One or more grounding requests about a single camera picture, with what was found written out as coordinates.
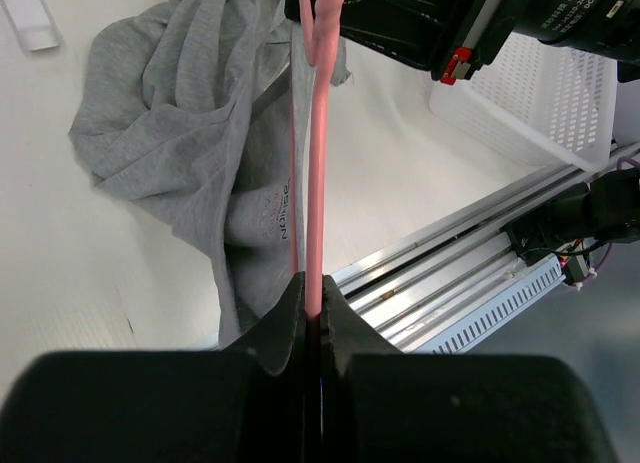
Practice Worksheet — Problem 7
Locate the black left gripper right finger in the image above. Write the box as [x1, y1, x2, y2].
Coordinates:
[323, 281, 639, 462]

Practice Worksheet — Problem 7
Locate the white clothes rack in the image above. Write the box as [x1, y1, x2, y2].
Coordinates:
[1, 0, 60, 53]

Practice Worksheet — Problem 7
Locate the grey tank top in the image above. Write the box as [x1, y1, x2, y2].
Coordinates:
[68, 0, 352, 349]

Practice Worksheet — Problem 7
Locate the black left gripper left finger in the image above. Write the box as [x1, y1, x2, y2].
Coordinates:
[1, 274, 306, 462]

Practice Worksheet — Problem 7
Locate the pink hanger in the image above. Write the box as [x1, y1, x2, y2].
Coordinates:
[299, 0, 345, 323]

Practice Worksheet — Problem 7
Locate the white plastic laundry basket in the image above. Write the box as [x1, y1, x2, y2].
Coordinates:
[429, 34, 617, 172]

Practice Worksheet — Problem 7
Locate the aluminium rail base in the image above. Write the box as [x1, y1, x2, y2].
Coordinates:
[334, 166, 612, 352]

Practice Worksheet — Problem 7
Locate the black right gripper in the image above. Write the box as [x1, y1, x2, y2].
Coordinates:
[283, 0, 640, 87]

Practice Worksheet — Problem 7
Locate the white cable duct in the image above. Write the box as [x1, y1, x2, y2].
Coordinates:
[417, 257, 565, 354]

